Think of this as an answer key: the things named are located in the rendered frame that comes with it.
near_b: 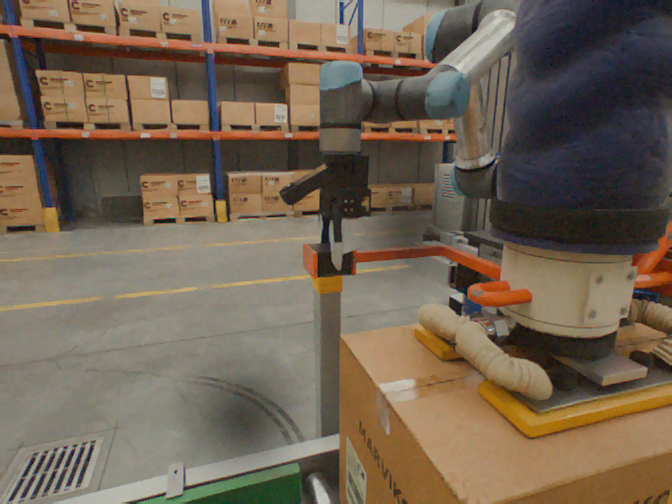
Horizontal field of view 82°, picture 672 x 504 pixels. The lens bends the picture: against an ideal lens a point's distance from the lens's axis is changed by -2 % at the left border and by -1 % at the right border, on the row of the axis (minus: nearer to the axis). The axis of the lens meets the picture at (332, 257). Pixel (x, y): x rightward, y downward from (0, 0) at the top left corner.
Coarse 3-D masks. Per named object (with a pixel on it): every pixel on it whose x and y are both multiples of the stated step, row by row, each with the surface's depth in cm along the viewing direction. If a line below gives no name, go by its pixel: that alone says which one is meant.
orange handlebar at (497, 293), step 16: (368, 256) 78; (384, 256) 79; (400, 256) 80; (416, 256) 81; (432, 256) 83; (448, 256) 81; (464, 256) 76; (480, 272) 71; (496, 272) 67; (480, 288) 58; (496, 288) 59; (496, 304) 55; (512, 304) 56
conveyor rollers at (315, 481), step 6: (312, 474) 92; (318, 474) 92; (324, 474) 94; (306, 480) 92; (312, 480) 91; (318, 480) 90; (324, 480) 91; (306, 486) 91; (312, 486) 89; (318, 486) 89; (324, 486) 89; (312, 492) 88; (318, 492) 87; (324, 492) 87; (330, 492) 88; (312, 498) 87; (318, 498) 86; (324, 498) 86; (330, 498) 86
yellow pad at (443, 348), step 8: (416, 328) 72; (424, 328) 72; (416, 336) 72; (424, 336) 69; (432, 336) 69; (440, 336) 69; (424, 344) 70; (432, 344) 67; (440, 344) 66; (448, 344) 66; (440, 352) 64; (448, 352) 64
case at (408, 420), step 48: (384, 336) 74; (624, 336) 74; (384, 384) 59; (432, 384) 59; (384, 432) 57; (432, 432) 49; (480, 432) 49; (576, 432) 49; (624, 432) 49; (384, 480) 59; (432, 480) 44; (480, 480) 42; (528, 480) 42; (576, 480) 42; (624, 480) 45
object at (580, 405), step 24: (648, 360) 56; (480, 384) 55; (552, 384) 54; (576, 384) 54; (624, 384) 54; (648, 384) 54; (504, 408) 50; (528, 408) 49; (552, 408) 49; (576, 408) 49; (600, 408) 50; (624, 408) 51; (648, 408) 52; (528, 432) 47
